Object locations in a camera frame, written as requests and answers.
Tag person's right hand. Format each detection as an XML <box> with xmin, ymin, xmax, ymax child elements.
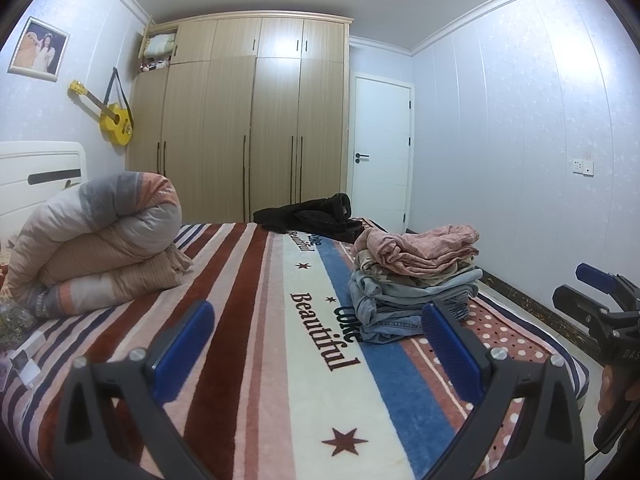
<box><xmin>599</xmin><ymin>364</ymin><xmax>626</xmax><ymax>423</ymax></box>

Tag rolled beige grey quilt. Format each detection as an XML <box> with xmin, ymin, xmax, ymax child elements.
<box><xmin>5</xmin><ymin>171</ymin><xmax>195</xmax><ymax>319</ymax></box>

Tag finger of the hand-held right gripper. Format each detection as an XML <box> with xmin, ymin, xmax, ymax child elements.
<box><xmin>575</xmin><ymin>262</ymin><xmax>640</xmax><ymax>312</ymax></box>
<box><xmin>552</xmin><ymin>284</ymin><xmax>617</xmax><ymax>358</ymax></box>

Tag small white box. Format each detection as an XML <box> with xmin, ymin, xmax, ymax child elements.
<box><xmin>9</xmin><ymin>332</ymin><xmax>43</xmax><ymax>388</ymax></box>

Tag light grey folded pants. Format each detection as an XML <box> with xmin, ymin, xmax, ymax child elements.
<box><xmin>348</xmin><ymin>266</ymin><xmax>483</xmax><ymax>311</ymax></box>

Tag patterned bag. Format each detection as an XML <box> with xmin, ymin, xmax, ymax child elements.
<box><xmin>0</xmin><ymin>301</ymin><xmax>38</xmax><ymax>348</ymax></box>

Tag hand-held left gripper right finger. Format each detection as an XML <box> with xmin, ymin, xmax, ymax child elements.
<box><xmin>421</xmin><ymin>302</ymin><xmax>586</xmax><ymax>480</ymax></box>

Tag yellow guitar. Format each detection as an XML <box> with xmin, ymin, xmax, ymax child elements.
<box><xmin>68</xmin><ymin>67</ymin><xmax>134</xmax><ymax>147</ymax></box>

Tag white door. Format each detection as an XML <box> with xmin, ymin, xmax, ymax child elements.
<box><xmin>349</xmin><ymin>75</ymin><xmax>415</xmax><ymax>234</ymax></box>

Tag folded bedding in wardrobe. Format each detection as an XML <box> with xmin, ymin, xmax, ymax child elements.
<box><xmin>140</xmin><ymin>33</ymin><xmax>178</xmax><ymax>72</ymax></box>

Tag striped printed blanket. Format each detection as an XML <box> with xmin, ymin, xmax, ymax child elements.
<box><xmin>0</xmin><ymin>220</ymin><xmax>592</xmax><ymax>480</ymax></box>

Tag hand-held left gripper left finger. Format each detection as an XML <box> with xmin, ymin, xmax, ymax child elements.
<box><xmin>52</xmin><ymin>300</ymin><xmax>216</xmax><ymax>480</ymax></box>

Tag white bed headboard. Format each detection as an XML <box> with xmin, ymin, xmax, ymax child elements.
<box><xmin>0</xmin><ymin>141</ymin><xmax>89</xmax><ymax>243</ymax></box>

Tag wooden wardrobe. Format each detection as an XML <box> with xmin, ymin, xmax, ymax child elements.
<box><xmin>125</xmin><ymin>12</ymin><xmax>356</xmax><ymax>226</ymax></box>

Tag beige folded garment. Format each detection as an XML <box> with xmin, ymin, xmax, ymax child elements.
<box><xmin>355</xmin><ymin>247</ymin><xmax>476</xmax><ymax>281</ymax></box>

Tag framed wall photo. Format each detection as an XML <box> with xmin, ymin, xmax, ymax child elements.
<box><xmin>7</xmin><ymin>16</ymin><xmax>71</xmax><ymax>83</ymax></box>

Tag pink checked pants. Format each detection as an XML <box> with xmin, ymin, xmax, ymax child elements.
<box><xmin>354</xmin><ymin>225</ymin><xmax>482</xmax><ymax>275</ymax></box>

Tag blue folded jeans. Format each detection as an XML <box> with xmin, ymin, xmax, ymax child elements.
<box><xmin>350</xmin><ymin>297</ymin><xmax>472</xmax><ymax>345</ymax></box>

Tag black clothes pile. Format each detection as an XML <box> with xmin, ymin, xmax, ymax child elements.
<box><xmin>253</xmin><ymin>193</ymin><xmax>370</xmax><ymax>244</ymax></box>

